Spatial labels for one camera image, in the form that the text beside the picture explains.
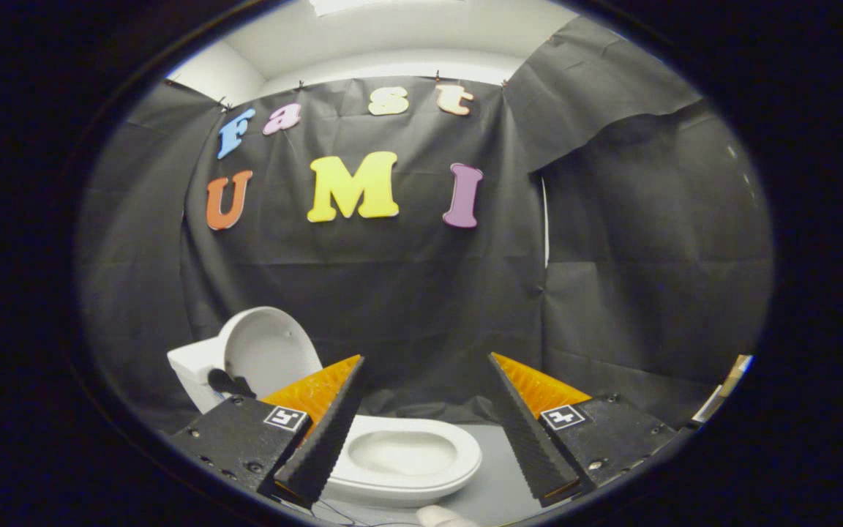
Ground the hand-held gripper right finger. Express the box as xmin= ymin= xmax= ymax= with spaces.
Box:
xmin=487 ymin=352 xmax=678 ymax=507

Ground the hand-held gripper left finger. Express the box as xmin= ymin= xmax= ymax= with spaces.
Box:
xmin=169 ymin=355 xmax=365 ymax=509

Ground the white toilet lid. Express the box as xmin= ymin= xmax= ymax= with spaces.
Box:
xmin=207 ymin=307 xmax=323 ymax=402

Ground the white toilet seat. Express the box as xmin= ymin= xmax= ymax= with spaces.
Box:
xmin=323 ymin=415 xmax=483 ymax=493

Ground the white toilet bowl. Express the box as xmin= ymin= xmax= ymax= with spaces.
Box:
xmin=319 ymin=430 xmax=477 ymax=509

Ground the white toilet tank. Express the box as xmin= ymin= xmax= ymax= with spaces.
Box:
xmin=167 ymin=337 xmax=229 ymax=415

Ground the black backdrop cloth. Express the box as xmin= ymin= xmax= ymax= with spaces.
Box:
xmin=78 ymin=15 xmax=773 ymax=433

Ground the cardboard box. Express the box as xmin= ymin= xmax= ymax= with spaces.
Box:
xmin=718 ymin=355 xmax=753 ymax=400

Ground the ceiling light panel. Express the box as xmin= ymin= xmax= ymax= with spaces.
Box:
xmin=310 ymin=0 xmax=468 ymax=18

